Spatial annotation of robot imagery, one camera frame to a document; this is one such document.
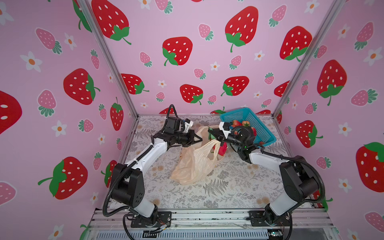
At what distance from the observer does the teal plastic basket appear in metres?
1.01

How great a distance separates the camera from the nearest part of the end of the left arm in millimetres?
634

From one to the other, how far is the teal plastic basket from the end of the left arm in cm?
40
